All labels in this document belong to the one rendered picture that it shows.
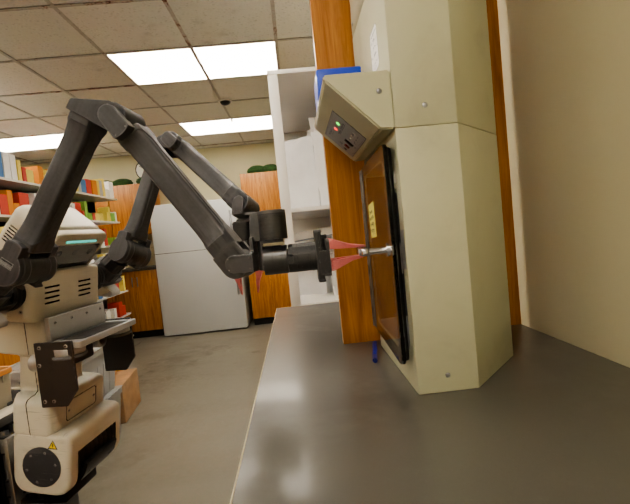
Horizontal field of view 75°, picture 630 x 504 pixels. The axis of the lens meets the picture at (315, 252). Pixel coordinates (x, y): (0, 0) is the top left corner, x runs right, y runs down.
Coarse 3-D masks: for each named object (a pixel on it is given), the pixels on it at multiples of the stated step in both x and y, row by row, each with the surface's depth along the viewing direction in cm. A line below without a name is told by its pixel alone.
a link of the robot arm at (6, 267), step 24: (72, 120) 82; (96, 120) 81; (144, 120) 87; (72, 144) 83; (96, 144) 86; (48, 168) 84; (72, 168) 84; (48, 192) 84; (72, 192) 87; (48, 216) 85; (24, 240) 84; (48, 240) 87; (0, 264) 83; (24, 264) 84
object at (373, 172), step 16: (384, 144) 72; (368, 160) 88; (384, 160) 71; (368, 176) 90; (384, 176) 72; (368, 192) 92; (384, 192) 73; (384, 208) 75; (368, 224) 97; (384, 224) 76; (368, 240) 100; (384, 240) 78; (384, 256) 80; (384, 272) 82; (384, 288) 84; (384, 304) 86; (400, 304) 72; (384, 320) 88; (400, 320) 72; (384, 336) 90; (400, 336) 72; (400, 352) 74
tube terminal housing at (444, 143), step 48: (384, 0) 69; (432, 0) 69; (480, 0) 81; (384, 48) 72; (432, 48) 70; (480, 48) 80; (432, 96) 70; (480, 96) 79; (432, 144) 70; (480, 144) 78; (432, 192) 71; (480, 192) 77; (432, 240) 71; (480, 240) 76; (432, 288) 72; (480, 288) 75; (432, 336) 72; (480, 336) 74; (432, 384) 72; (480, 384) 73
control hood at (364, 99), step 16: (336, 80) 69; (352, 80) 69; (368, 80) 69; (384, 80) 69; (320, 96) 78; (336, 96) 71; (352, 96) 69; (368, 96) 69; (384, 96) 70; (320, 112) 86; (336, 112) 78; (352, 112) 72; (368, 112) 70; (384, 112) 70; (320, 128) 97; (368, 128) 74; (384, 128) 70; (336, 144) 99; (368, 144) 82
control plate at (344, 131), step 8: (336, 120) 82; (344, 120) 79; (328, 128) 91; (344, 128) 83; (352, 128) 80; (328, 136) 97; (336, 136) 92; (344, 136) 88; (352, 136) 84; (360, 136) 80; (352, 144) 89; (360, 144) 85; (352, 152) 95
